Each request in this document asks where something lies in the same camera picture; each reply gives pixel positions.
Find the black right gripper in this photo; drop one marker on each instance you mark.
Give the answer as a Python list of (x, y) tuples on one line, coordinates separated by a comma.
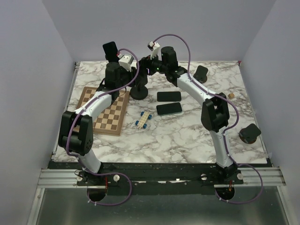
[(145, 64)]

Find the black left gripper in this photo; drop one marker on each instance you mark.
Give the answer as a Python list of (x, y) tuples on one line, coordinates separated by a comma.
[(131, 75)]

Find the black phone stand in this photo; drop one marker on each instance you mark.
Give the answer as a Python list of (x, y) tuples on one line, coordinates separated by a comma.
[(138, 90)]

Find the black phone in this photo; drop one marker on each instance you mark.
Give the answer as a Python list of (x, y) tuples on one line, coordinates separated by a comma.
[(169, 96), (111, 52), (167, 109)]

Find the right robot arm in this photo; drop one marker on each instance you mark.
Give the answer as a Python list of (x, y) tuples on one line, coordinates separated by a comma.
[(215, 113)]

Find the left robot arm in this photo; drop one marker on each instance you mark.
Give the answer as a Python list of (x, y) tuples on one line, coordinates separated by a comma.
[(76, 128)]

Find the wooden chessboard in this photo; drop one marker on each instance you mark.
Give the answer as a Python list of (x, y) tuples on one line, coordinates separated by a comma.
[(110, 121)]

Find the toy car with blue wheels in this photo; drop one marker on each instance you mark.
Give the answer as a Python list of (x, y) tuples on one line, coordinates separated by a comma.
[(141, 124)]

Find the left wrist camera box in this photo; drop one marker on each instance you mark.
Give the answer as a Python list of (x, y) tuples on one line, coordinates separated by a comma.
[(125, 61)]

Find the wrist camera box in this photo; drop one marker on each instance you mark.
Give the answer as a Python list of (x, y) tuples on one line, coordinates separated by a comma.
[(154, 47), (125, 61)]

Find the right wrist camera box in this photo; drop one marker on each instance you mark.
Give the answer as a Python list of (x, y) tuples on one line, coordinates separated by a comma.
[(154, 47)]

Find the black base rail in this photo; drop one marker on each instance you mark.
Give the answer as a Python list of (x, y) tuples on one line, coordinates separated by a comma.
[(166, 179)]

